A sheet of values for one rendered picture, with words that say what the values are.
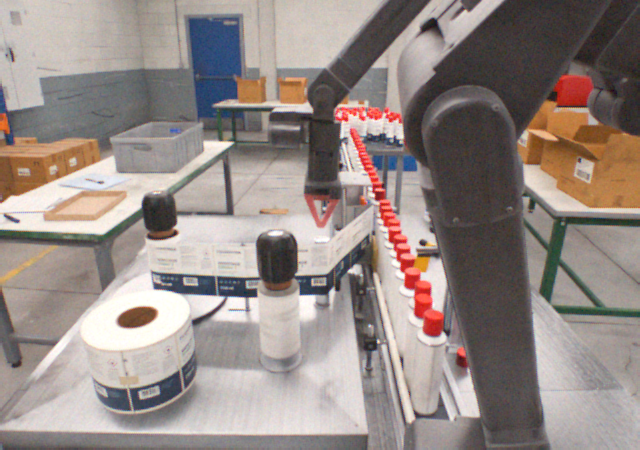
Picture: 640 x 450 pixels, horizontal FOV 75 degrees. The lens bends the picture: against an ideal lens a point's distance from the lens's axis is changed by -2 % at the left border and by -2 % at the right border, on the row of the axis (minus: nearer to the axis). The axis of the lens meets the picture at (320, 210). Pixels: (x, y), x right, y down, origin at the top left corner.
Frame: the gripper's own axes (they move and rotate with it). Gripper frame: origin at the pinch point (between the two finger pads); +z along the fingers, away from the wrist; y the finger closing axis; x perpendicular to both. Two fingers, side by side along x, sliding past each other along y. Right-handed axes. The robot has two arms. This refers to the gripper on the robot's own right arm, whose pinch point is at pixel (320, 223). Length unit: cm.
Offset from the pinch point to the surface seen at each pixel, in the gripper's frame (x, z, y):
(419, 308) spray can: 18.3, 11.8, 10.2
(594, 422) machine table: 55, 35, 14
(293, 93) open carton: -38, 27, -558
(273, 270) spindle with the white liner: -8.7, 8.0, 4.7
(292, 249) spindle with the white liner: -5.2, 4.3, 3.1
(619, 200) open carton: 150, 32, -122
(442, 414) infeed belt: 23.7, 30.7, 16.3
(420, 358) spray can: 18.1, 18.5, 15.7
